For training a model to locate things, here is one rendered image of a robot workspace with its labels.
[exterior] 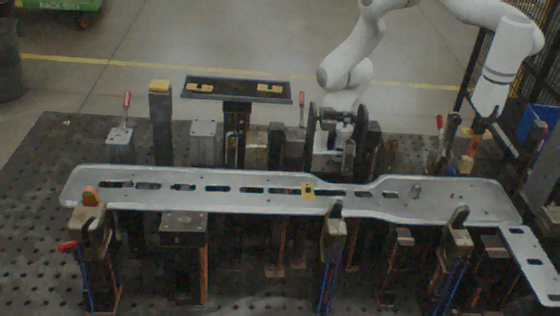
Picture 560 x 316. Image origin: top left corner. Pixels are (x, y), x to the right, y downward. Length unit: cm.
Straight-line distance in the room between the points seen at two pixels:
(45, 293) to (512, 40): 148
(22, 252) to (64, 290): 23
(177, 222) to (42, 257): 58
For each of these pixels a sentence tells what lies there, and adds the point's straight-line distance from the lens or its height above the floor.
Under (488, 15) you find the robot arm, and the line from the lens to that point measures 144.
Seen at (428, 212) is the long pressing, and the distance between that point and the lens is 153.
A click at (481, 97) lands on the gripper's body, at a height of 137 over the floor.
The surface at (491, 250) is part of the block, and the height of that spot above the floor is 98.
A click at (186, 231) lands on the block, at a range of 131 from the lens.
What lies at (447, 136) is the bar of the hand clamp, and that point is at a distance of 165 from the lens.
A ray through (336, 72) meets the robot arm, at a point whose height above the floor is 119.
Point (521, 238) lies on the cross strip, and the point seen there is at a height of 100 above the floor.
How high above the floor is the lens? 196
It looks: 35 degrees down
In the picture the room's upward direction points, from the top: 8 degrees clockwise
